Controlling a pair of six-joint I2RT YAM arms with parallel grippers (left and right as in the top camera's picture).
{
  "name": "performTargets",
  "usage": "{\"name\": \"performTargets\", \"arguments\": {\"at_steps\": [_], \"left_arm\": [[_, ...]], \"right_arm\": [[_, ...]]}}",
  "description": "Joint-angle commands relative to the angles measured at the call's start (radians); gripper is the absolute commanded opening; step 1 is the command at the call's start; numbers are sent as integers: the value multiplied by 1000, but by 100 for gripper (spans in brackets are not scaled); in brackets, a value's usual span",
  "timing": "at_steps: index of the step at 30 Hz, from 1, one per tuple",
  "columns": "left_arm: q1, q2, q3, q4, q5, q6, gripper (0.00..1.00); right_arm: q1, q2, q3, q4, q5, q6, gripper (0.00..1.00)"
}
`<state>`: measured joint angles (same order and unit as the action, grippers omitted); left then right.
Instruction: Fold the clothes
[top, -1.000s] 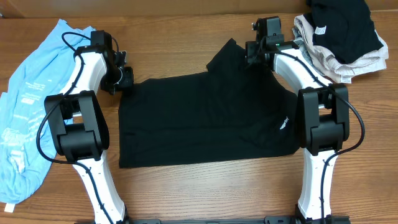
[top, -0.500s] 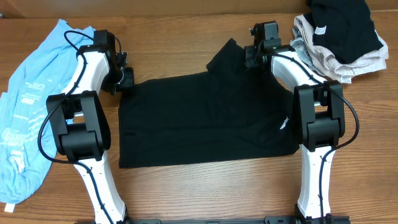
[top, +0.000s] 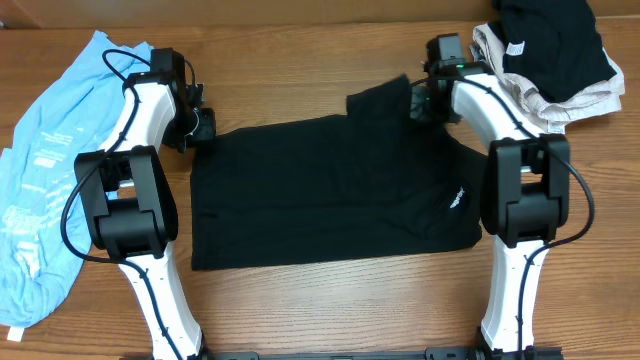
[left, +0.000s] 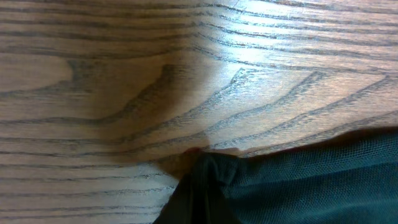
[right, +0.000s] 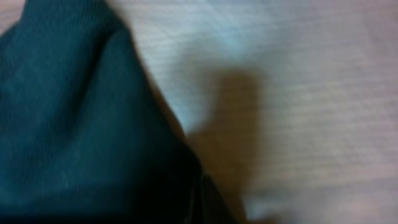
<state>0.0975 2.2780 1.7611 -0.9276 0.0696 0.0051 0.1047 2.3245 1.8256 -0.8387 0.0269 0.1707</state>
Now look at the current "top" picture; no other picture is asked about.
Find black t-shirt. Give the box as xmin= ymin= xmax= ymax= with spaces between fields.
xmin=191 ymin=76 xmax=486 ymax=271

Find light blue t-shirt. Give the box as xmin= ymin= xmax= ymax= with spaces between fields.
xmin=1 ymin=31 xmax=152 ymax=328

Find dark navy folded garment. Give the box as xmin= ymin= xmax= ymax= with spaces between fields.
xmin=492 ymin=0 xmax=616 ymax=102

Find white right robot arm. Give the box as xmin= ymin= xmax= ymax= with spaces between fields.
xmin=413 ymin=65 xmax=574 ymax=359

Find beige crumpled shorts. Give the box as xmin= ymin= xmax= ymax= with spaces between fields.
xmin=472 ymin=23 xmax=626 ymax=136

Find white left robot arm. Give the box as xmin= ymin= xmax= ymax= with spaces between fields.
xmin=73 ymin=70 xmax=209 ymax=359

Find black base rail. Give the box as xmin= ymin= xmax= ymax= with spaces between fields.
xmin=119 ymin=346 xmax=565 ymax=360

